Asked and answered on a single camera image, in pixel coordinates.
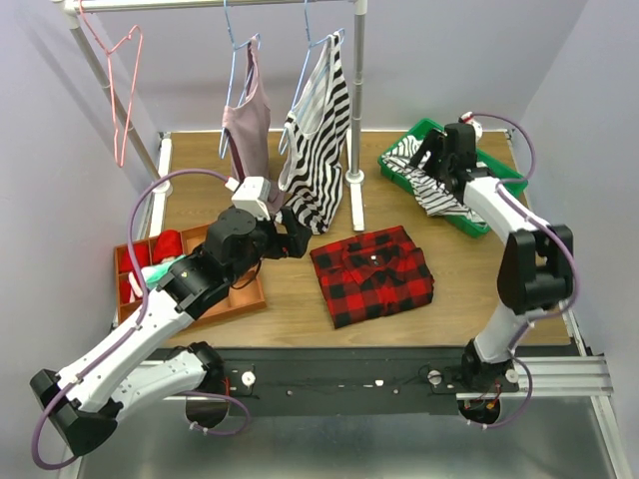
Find thin striped tank top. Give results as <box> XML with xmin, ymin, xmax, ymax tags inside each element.
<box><xmin>381</xmin><ymin>135</ymin><xmax>486</xmax><ymax>227</ymax></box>

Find pink wire hanger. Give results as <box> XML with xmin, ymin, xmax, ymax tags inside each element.
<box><xmin>77</xmin><ymin>0</ymin><xmax>145</xmax><ymax>169</ymax></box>

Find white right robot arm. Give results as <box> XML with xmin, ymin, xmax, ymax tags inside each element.
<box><xmin>410</xmin><ymin>123</ymin><xmax>577</xmax><ymax>391</ymax></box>

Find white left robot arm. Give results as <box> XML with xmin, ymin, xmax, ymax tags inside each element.
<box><xmin>30</xmin><ymin>207</ymin><xmax>312</xmax><ymax>469</ymax></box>

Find bold black white striped top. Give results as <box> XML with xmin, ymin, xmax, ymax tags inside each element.
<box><xmin>279</xmin><ymin>30</ymin><xmax>350</xmax><ymax>235</ymax></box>

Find blue hanger with striped top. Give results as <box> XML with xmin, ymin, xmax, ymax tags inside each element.
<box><xmin>278</xmin><ymin>0</ymin><xmax>345</xmax><ymax>155</ymax></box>

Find mauve tank top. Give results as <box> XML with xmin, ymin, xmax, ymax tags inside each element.
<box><xmin>222</xmin><ymin>35</ymin><xmax>284</xmax><ymax>214</ymax></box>

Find blue hanger with mauve top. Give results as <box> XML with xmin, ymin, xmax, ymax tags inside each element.
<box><xmin>218</xmin><ymin>0</ymin><xmax>262</xmax><ymax>160</ymax></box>

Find green plastic tray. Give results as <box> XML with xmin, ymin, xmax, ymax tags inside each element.
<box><xmin>376</xmin><ymin>117</ymin><xmax>529</xmax><ymax>239</ymax></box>

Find red black plaid shirt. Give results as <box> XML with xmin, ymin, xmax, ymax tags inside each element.
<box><xmin>310</xmin><ymin>226</ymin><xmax>434</xmax><ymax>329</ymax></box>

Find red sock roll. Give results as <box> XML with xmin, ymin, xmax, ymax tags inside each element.
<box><xmin>151</xmin><ymin>230</ymin><xmax>183</xmax><ymax>264</ymax></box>

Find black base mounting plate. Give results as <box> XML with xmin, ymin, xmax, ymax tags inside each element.
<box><xmin>187</xmin><ymin>342</ymin><xmax>518</xmax><ymax>416</ymax></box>

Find teal cloth bundle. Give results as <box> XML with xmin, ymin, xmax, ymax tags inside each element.
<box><xmin>141</xmin><ymin>254</ymin><xmax>184</xmax><ymax>290</ymax></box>

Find orange compartment organizer box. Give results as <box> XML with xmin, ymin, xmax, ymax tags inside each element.
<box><xmin>114</xmin><ymin>226</ymin><xmax>267</xmax><ymax>329</ymax></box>

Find red white striped sock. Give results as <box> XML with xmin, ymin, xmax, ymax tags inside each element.
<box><xmin>119</xmin><ymin>271</ymin><xmax>143</xmax><ymax>304</ymax></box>

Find silver clothes rack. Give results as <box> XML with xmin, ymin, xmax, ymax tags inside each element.
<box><xmin>53</xmin><ymin>0</ymin><xmax>367</xmax><ymax>233</ymax></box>

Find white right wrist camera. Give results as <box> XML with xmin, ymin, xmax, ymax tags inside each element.
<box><xmin>458</xmin><ymin>112</ymin><xmax>483</xmax><ymax>143</ymax></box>

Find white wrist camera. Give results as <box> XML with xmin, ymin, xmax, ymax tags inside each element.
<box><xmin>458</xmin><ymin>112</ymin><xmax>483</xmax><ymax>143</ymax></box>
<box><xmin>225</xmin><ymin>177</ymin><xmax>271</xmax><ymax>221</ymax></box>

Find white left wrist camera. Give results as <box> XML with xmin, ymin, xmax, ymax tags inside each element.
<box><xmin>225</xmin><ymin>177</ymin><xmax>271</xmax><ymax>221</ymax></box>

